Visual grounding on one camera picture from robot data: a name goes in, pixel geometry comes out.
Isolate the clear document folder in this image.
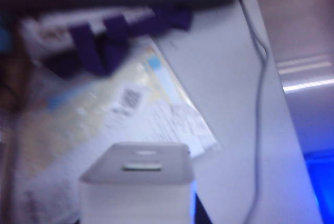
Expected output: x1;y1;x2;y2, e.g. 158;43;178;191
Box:
14;38;220;221

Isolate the white charging block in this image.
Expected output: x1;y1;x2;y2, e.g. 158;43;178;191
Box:
79;142;197;224

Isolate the thick white power cable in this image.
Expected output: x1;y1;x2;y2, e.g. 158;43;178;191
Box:
237;0;270;224

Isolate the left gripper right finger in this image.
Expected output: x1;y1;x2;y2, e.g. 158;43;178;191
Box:
194;192;210;224

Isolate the white bag purple strap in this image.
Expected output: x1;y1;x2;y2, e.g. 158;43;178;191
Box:
20;6;194;78

